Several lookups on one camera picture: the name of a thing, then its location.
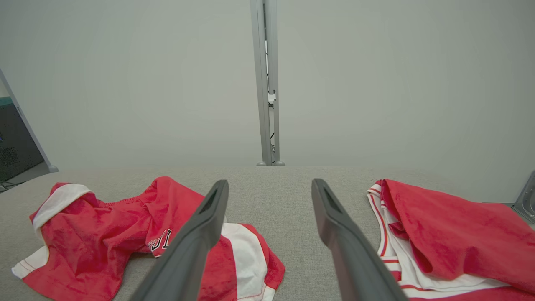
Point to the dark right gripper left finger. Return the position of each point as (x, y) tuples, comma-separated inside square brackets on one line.
[(192, 251)]

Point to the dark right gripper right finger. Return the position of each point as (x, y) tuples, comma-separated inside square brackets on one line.
[(351, 255)]

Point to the red shorts with white stripes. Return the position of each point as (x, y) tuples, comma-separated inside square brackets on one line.
[(83, 242)]

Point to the red jersey with number 23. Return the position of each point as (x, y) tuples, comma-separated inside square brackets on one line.
[(459, 234)]

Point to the grey slanted partition leg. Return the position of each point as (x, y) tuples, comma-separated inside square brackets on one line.
[(29, 129)]

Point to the dark background cabinet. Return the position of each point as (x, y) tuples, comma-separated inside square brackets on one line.
[(14, 146)]

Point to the grey metal partition post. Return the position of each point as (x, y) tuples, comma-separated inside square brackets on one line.
[(258, 83)]

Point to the grey metal bracket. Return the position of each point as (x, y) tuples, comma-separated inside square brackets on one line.
[(527, 200)]

